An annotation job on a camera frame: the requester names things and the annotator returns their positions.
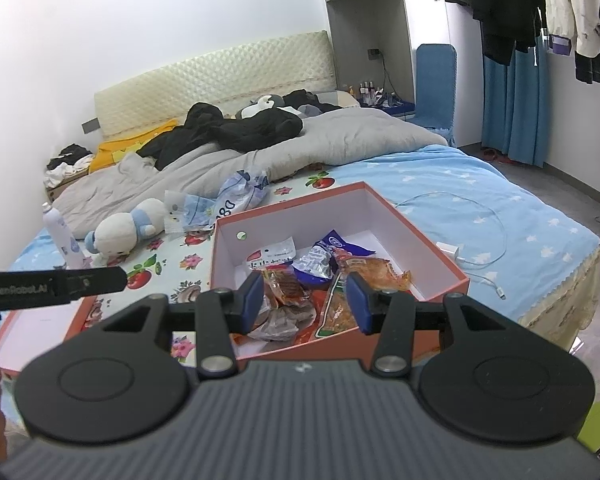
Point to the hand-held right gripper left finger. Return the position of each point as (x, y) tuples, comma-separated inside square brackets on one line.
[(252, 300)]

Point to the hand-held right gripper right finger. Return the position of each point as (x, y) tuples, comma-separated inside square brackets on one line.
[(359, 305)]

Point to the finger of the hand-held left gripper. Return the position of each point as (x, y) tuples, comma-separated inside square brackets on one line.
[(107, 280)]

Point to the green snack packet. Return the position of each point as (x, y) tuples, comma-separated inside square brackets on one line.
[(335, 315)]

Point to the clear grey snack packet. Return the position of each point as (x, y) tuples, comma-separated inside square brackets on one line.
[(280, 322)]

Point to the small orange red snack packet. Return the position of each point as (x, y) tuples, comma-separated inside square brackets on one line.
[(285, 285)]

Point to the orange clear snack packet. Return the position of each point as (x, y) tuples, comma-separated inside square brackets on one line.
[(380, 272)]

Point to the blue white snack packet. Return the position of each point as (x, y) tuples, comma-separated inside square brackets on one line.
[(315, 262)]

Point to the dark red snack bag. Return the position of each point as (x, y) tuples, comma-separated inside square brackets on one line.
[(307, 342)]

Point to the blue orange snack packet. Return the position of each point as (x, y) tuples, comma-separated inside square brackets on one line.
[(340, 242)]

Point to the deep pink cardboard box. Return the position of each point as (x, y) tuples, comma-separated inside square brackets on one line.
[(300, 220)]

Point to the shallow pink box lid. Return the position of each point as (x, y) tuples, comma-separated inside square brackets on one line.
[(40, 330)]

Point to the white blue plush toy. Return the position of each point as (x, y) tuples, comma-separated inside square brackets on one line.
[(120, 230)]

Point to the white spray bottle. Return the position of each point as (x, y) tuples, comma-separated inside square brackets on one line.
[(65, 240)]

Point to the fruit print tablecloth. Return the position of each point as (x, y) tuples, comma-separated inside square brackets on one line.
[(180, 260)]

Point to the brown cardboard box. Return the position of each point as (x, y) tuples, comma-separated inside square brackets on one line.
[(62, 187)]

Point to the white charger plug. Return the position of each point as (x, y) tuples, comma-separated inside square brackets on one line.
[(449, 250)]

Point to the crumpled blue white plastic bag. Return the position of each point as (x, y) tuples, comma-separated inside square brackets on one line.
[(240, 192)]

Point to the pile of black white clothes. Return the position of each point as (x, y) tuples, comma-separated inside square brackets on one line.
[(70, 162)]

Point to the yellow pillow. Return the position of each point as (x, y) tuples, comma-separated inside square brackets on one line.
[(115, 152)]

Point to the grey quilt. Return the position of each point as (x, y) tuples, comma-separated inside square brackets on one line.
[(355, 135)]

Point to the black clothing heap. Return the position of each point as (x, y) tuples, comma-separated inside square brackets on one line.
[(220, 132)]

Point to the grey white penguin plush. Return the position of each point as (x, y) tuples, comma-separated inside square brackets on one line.
[(260, 107)]

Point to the red slippers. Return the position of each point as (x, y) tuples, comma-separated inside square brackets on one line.
[(497, 157)]

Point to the cream lace bed skirt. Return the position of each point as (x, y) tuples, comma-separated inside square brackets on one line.
[(565, 300)]

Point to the small bottles on nightstand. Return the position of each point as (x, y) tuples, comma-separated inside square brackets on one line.
[(367, 91)]

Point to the cream padded headboard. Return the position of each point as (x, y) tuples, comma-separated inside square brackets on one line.
[(205, 75)]

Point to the blue covered chair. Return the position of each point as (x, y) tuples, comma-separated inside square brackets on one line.
[(432, 85)]

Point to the blue curtain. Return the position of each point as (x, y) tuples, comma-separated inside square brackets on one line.
[(515, 110)]

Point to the white grey wardrobe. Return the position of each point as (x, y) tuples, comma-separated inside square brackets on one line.
[(365, 5)]

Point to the hanging black jacket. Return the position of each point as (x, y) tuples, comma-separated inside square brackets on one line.
[(505, 5)]

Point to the hanging white jacket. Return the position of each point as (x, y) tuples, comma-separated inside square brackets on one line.
[(575, 5)]

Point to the grey wall switch panel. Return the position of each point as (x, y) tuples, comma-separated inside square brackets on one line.
[(90, 126)]

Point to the black wall outlet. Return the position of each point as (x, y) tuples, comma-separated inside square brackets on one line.
[(374, 52)]

